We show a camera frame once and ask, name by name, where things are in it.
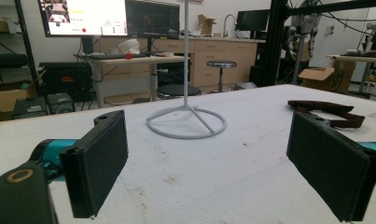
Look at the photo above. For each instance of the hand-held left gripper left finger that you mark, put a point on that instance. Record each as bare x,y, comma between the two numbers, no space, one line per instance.
95,165

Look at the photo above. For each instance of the small red object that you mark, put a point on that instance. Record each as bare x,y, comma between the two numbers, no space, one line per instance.
128,56

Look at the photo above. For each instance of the black metal frame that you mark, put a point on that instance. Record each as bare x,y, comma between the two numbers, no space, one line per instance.
277,40

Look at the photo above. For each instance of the wooden cabinet counter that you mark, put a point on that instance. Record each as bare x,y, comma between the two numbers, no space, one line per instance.
220,59

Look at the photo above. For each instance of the white crumpled cloth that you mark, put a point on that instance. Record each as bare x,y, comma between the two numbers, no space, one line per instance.
129,46

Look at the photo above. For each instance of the small black monitor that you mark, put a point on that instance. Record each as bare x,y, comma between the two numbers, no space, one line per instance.
252,20

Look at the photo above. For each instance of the black keyboard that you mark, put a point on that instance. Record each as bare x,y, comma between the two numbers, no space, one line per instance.
114,56

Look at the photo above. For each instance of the bright computer monitor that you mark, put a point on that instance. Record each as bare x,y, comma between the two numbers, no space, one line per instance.
83,17

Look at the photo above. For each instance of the black round stool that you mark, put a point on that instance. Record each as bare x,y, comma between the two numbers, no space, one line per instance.
178,90

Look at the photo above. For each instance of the chrome faucet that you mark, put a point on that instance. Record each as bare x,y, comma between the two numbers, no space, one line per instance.
228,23

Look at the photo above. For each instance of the white metal stand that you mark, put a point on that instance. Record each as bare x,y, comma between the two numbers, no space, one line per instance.
186,118

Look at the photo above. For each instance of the round metal stool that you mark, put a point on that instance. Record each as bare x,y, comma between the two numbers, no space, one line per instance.
221,64

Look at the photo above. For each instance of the brown cardboard box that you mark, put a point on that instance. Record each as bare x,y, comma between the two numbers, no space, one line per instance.
8,99

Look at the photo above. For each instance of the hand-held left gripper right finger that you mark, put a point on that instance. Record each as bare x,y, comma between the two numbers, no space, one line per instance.
328,168

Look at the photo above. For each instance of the wooden side table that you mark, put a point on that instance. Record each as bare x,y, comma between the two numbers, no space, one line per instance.
359,67

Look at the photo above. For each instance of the black shelf rack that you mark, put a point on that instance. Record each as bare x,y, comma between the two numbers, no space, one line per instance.
11,46

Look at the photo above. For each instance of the black electronic box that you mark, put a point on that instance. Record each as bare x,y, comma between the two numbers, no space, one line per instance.
60,103
29,107

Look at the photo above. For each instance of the wooden standing desk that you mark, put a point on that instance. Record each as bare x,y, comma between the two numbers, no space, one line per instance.
136,70

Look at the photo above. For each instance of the open cardboard box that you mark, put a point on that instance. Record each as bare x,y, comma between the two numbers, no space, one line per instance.
327,77

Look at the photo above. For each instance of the dark computer monitor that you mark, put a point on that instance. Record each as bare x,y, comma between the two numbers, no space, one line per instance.
153,18

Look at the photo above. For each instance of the black equipment case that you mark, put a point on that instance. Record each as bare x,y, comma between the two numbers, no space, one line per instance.
66,79

